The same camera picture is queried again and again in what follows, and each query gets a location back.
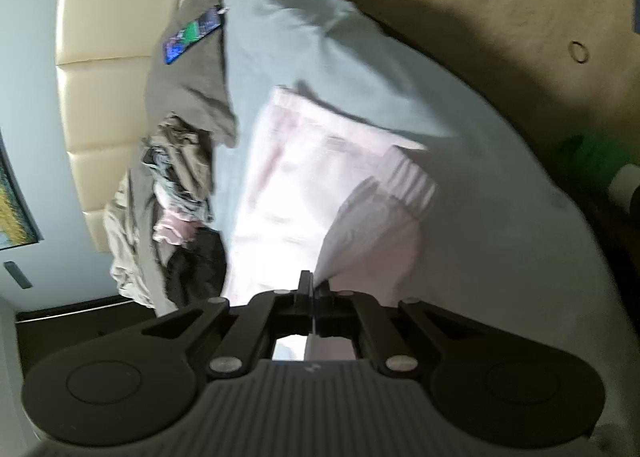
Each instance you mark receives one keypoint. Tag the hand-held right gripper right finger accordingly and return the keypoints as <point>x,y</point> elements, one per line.
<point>325,304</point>

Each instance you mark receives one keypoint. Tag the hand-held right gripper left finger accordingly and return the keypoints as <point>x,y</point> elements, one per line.
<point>303,297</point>

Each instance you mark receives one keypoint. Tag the pink embossed pants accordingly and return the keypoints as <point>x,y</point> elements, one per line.
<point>280,197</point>

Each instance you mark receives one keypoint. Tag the black garment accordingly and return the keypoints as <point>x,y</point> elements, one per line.
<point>200,267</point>

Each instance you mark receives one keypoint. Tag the small pink garment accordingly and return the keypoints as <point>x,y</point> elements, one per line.
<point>172,229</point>

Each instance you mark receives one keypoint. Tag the grey crumpled garment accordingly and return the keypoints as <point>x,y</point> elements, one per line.
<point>175,192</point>

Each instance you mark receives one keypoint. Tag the beige blanket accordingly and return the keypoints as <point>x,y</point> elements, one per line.
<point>125,257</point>

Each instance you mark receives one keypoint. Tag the taupe crumpled garment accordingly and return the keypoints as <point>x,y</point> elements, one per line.
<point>185,142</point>

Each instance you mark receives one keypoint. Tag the bed with blue-grey sheet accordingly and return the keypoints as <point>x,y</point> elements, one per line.
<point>375,62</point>

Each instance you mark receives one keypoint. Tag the grey-brown duvet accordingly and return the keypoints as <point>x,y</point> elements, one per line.
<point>190,77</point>

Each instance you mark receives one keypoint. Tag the smartphone with lit screen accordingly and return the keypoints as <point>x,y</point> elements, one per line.
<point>192,34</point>

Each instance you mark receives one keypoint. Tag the green plastic object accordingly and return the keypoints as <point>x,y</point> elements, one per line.
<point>590,162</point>

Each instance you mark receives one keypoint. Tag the dark wall switch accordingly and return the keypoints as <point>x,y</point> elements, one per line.
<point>17,274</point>

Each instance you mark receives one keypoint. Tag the framed wall painting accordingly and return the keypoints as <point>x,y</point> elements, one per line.
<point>17,207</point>

